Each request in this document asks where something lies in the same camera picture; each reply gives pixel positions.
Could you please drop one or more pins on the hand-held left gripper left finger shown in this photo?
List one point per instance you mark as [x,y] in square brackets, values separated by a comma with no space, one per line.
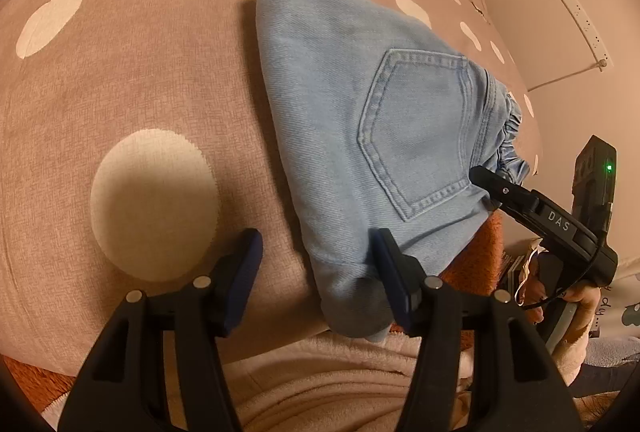
[245,282]

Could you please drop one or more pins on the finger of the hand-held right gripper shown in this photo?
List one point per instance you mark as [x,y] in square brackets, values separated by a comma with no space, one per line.
[502,189]

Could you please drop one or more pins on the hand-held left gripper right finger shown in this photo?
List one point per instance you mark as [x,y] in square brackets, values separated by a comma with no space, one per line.
[395,282]

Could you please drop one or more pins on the light blue denim pants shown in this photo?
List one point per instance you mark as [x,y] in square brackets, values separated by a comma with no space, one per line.
[350,86]

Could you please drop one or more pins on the person's right forearm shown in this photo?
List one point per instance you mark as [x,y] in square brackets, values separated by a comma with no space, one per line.
[575,347]

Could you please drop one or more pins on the person's right hand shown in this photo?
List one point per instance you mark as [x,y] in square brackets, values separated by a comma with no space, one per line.
[582,296]

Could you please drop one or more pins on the orange fleece blanket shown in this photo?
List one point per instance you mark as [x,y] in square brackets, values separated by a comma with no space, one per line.
[475,257]

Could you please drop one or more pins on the white printed cloth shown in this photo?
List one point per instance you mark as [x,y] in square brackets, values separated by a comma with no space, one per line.
[620,307]

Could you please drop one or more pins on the pale pink fleece garment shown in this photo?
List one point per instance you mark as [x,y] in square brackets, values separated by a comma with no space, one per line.
[325,392]

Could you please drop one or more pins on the white power strip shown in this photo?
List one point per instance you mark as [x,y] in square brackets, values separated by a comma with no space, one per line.
[582,26]

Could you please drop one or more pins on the pink white-spotted blanket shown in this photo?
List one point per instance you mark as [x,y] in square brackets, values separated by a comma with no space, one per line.
[125,61]

